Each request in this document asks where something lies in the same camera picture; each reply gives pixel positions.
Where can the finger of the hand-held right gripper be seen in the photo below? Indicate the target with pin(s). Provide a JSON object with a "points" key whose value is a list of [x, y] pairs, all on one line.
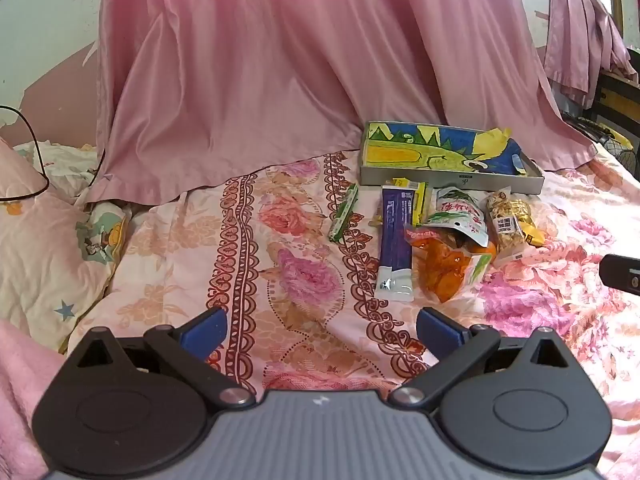
{"points": [[622, 275]]}

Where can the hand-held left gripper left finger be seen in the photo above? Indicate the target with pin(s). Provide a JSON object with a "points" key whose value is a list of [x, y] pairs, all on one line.
{"points": [[207, 332]]}

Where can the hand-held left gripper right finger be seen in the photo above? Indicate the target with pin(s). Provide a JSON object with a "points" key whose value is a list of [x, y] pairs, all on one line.
{"points": [[439, 335]]}

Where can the orange snack packet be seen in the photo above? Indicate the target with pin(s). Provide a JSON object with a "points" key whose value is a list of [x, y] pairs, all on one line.
{"points": [[445, 270]]}

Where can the orange mandarin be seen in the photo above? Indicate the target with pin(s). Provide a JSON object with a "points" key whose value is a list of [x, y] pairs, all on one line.
{"points": [[488, 251]]}

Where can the long blue white packet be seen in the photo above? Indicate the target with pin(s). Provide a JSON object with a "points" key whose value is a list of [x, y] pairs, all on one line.
{"points": [[395, 240]]}

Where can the white green pouch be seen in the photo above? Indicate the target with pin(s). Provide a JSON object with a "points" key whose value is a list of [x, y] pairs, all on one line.
{"points": [[457, 212]]}

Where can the clear nut bar packet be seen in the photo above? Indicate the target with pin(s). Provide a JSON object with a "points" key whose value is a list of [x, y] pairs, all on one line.
{"points": [[507, 220]]}

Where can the grey shallow box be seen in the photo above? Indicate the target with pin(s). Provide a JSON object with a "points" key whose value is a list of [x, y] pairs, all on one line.
{"points": [[450, 181]]}

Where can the green stick packet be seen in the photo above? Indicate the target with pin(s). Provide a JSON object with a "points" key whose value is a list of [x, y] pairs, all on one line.
{"points": [[344, 212]]}

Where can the small yellow packet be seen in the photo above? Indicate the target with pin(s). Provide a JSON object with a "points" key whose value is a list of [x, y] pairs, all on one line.
{"points": [[532, 235]]}

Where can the floral bed sheet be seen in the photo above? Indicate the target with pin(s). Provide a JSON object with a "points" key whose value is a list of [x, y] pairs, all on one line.
{"points": [[300, 270]]}

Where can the black fan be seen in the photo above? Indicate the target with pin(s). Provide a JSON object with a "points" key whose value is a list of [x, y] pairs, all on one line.
{"points": [[625, 157]]}

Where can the cartoon print cloth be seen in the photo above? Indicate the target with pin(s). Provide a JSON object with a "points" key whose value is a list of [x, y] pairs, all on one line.
{"points": [[102, 237]]}

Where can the yellow black cabinet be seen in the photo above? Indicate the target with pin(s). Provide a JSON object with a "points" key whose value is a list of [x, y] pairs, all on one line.
{"points": [[620, 100]]}

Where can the grey tray with colourful liner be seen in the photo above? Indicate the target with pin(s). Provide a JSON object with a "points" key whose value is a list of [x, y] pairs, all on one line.
{"points": [[400, 152]]}

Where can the pale star print pillow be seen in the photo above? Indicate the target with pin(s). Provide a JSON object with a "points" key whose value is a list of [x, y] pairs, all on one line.
{"points": [[35, 260]]}

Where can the pink fuzzy blanket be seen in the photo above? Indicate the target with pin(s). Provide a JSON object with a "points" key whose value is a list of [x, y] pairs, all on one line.
{"points": [[20, 385]]}

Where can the pink window curtains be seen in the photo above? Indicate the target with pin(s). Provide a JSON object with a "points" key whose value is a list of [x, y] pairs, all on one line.
{"points": [[575, 35]]}

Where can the large pink sheet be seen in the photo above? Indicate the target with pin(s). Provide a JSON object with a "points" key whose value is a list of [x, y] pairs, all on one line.
{"points": [[275, 85]]}

